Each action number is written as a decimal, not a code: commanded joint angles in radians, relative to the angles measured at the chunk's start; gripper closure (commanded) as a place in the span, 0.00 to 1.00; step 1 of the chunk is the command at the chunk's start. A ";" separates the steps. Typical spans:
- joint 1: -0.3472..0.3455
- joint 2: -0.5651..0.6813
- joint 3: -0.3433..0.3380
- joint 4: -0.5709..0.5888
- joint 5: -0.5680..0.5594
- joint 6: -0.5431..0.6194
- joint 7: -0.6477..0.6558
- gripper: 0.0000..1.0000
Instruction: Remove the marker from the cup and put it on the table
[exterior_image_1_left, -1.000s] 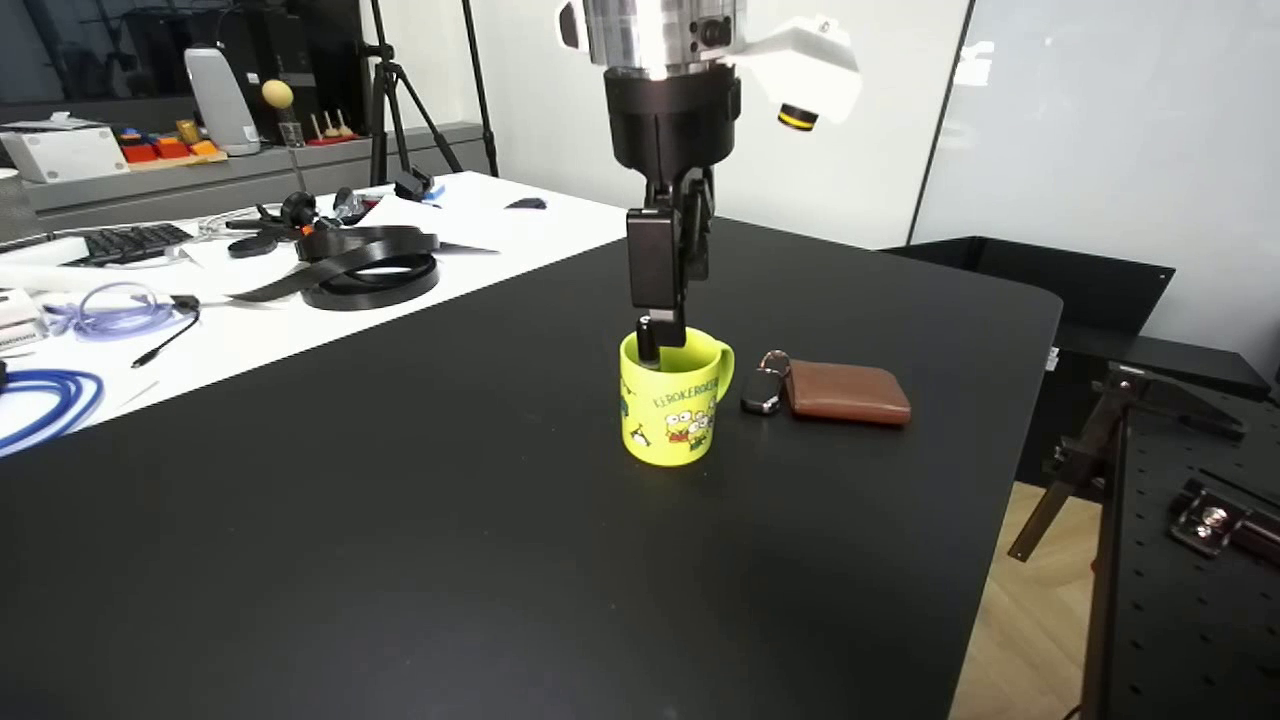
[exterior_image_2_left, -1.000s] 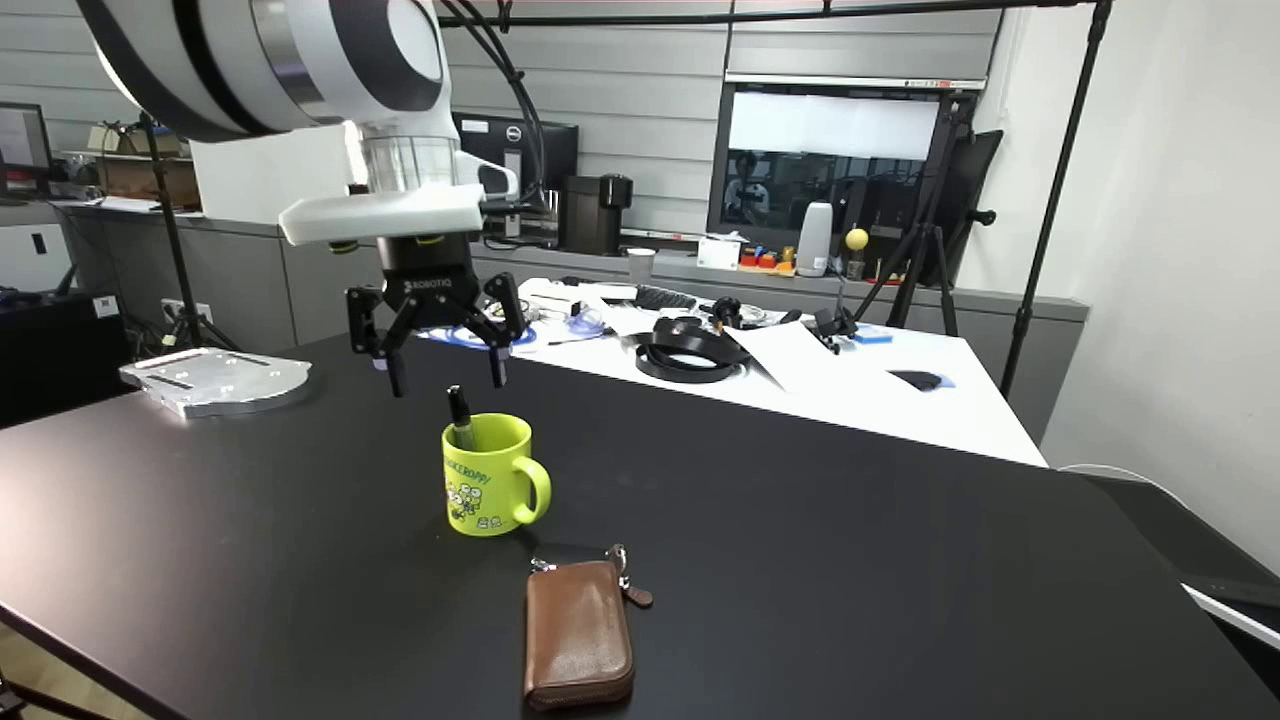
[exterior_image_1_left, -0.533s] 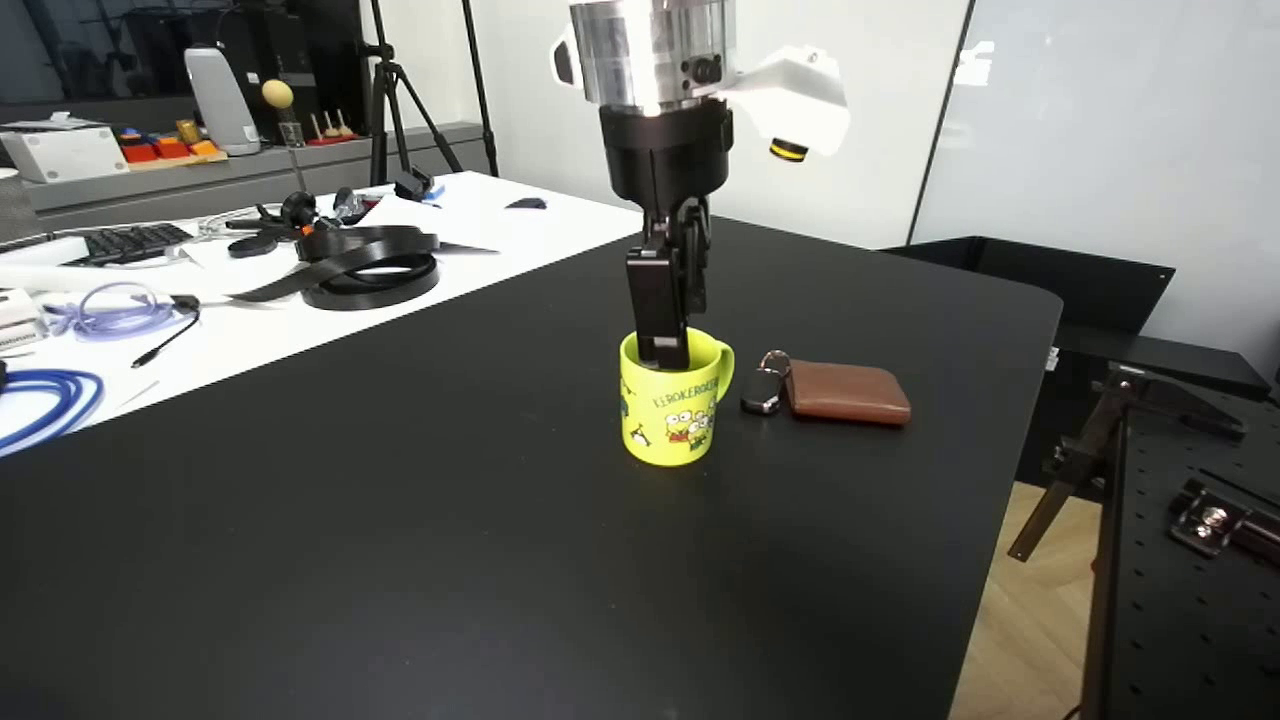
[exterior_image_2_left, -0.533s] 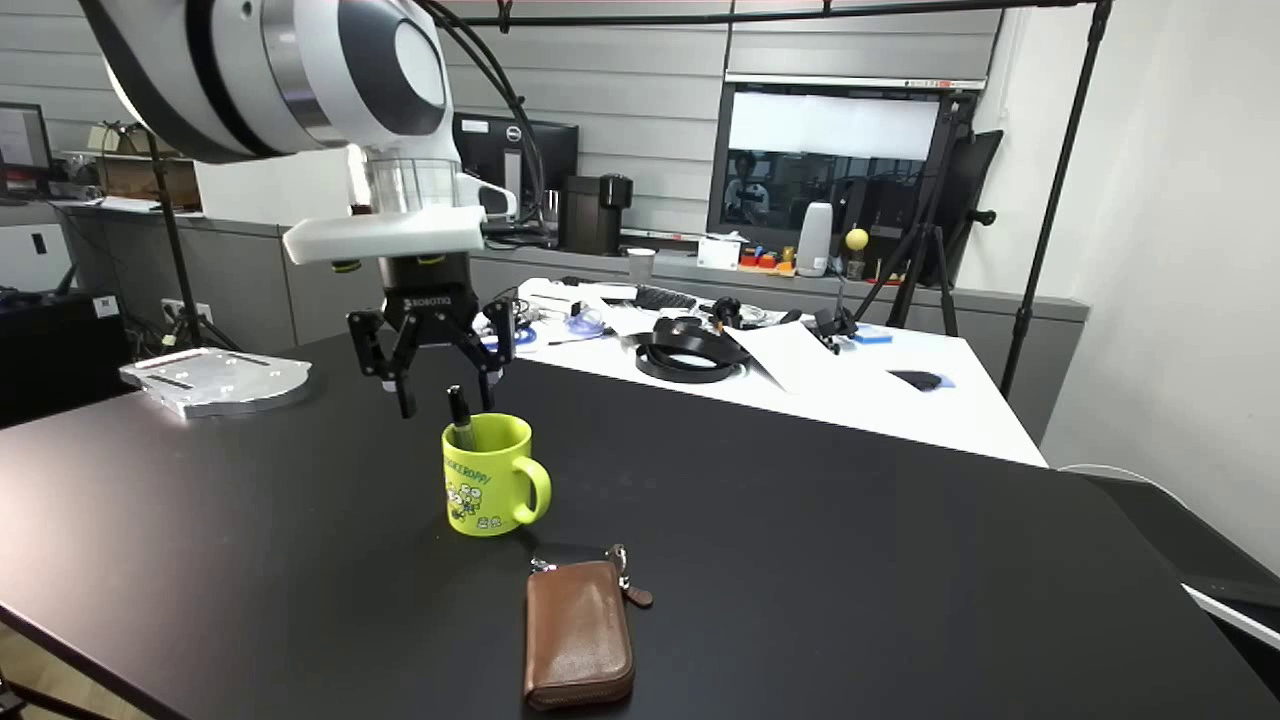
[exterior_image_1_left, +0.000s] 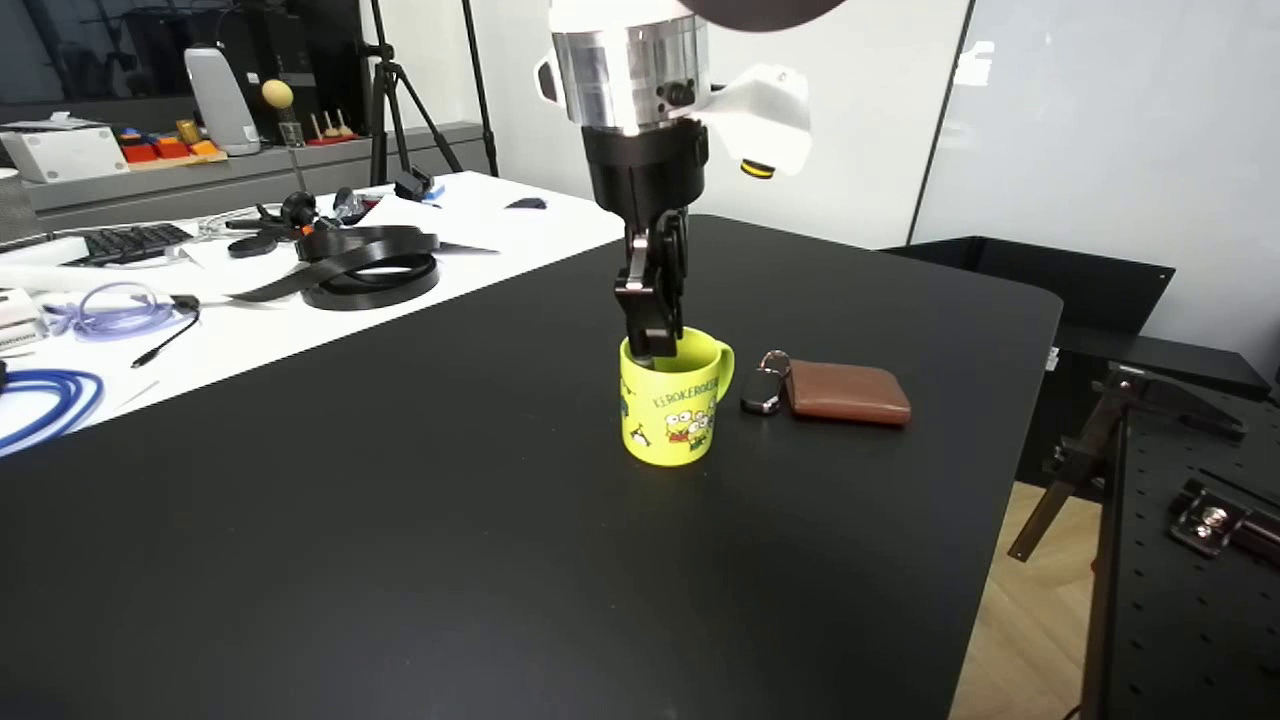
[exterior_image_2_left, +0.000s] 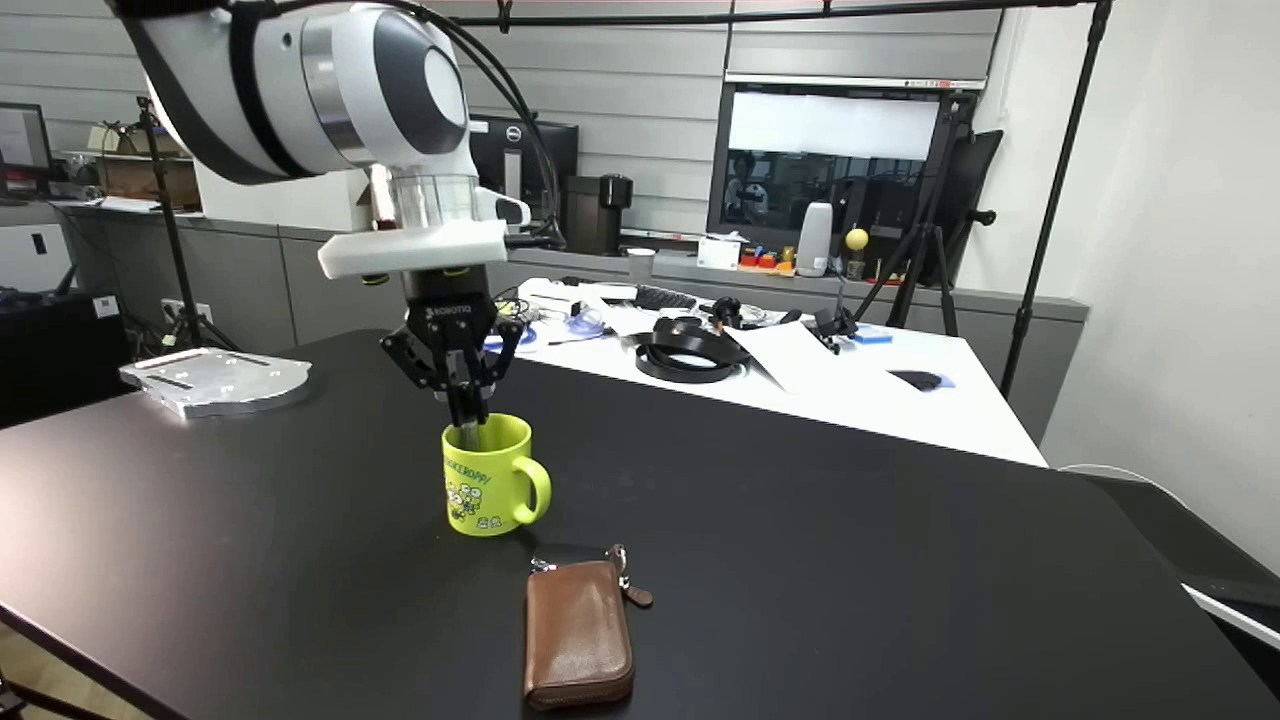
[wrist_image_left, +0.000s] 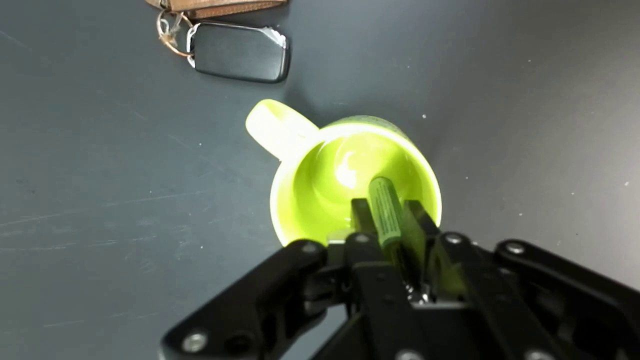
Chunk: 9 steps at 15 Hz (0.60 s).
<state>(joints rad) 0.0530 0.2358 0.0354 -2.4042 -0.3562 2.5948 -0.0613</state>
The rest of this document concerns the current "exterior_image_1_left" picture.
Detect white flat box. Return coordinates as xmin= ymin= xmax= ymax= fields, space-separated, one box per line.
xmin=0 ymin=116 xmax=130 ymax=187

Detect black keyboard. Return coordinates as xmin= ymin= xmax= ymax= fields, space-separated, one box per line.
xmin=75 ymin=221 xmax=201 ymax=270

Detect black tripod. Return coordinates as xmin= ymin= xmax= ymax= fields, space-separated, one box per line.
xmin=354 ymin=0 xmax=468 ymax=205

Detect yellow ball on stand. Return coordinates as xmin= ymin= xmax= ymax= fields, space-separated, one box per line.
xmin=255 ymin=78 xmax=319 ymax=234

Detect brown leather wallet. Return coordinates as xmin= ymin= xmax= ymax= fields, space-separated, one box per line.
xmin=778 ymin=355 xmax=914 ymax=434

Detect black coiled cable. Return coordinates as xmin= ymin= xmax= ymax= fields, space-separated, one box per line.
xmin=227 ymin=216 xmax=500 ymax=316

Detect clear purple cable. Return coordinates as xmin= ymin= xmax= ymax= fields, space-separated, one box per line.
xmin=41 ymin=278 xmax=185 ymax=344

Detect orange red small parts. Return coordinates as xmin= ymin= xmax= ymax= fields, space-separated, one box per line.
xmin=117 ymin=116 xmax=233 ymax=167

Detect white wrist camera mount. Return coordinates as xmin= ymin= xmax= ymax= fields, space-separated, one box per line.
xmin=699 ymin=60 xmax=817 ymax=186

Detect blue cable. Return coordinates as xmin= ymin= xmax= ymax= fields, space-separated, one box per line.
xmin=0 ymin=368 xmax=107 ymax=459

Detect lime green mug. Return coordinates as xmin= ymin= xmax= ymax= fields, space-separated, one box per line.
xmin=615 ymin=330 xmax=741 ymax=474

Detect black perforated breadboard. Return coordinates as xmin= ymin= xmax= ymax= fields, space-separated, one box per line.
xmin=1080 ymin=392 xmax=1280 ymax=720

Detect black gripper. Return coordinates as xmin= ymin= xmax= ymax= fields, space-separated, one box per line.
xmin=581 ymin=116 xmax=711 ymax=363

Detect white grey upright device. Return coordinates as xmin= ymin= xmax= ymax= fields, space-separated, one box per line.
xmin=181 ymin=44 xmax=264 ymax=159

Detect metal clamp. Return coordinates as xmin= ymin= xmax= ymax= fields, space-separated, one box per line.
xmin=1167 ymin=477 xmax=1280 ymax=574

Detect black car key fob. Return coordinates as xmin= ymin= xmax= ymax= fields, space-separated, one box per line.
xmin=741 ymin=382 xmax=788 ymax=420

